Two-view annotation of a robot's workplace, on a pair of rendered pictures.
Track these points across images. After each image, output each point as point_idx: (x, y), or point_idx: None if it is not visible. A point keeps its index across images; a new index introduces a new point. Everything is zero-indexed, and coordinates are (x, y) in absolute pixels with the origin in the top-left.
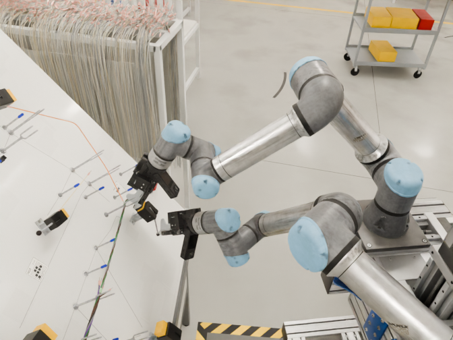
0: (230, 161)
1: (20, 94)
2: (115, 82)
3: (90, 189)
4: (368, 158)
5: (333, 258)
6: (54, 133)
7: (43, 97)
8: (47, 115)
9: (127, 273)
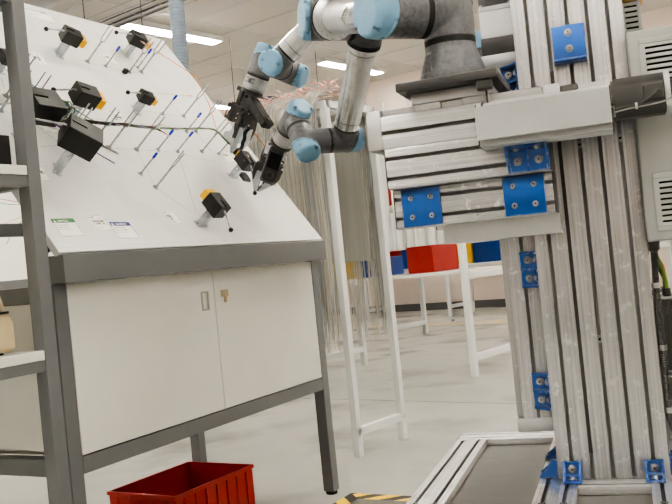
0: (290, 32)
1: (161, 68)
2: (285, 160)
3: (194, 133)
4: None
5: (314, 4)
6: (179, 96)
7: (181, 81)
8: (171, 60)
9: (201, 184)
